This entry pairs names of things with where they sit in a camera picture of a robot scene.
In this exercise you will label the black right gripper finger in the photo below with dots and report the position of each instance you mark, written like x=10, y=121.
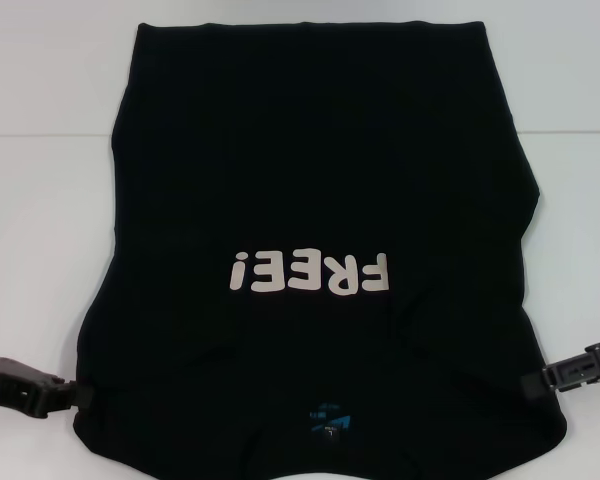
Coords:
x=572, y=370
x=534, y=389

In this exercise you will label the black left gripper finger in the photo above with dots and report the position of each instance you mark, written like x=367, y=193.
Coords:
x=72, y=391
x=67, y=403

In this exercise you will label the black t-shirt with FREE print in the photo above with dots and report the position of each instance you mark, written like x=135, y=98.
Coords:
x=305, y=150

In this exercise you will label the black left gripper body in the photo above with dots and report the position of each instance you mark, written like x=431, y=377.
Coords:
x=5, y=382

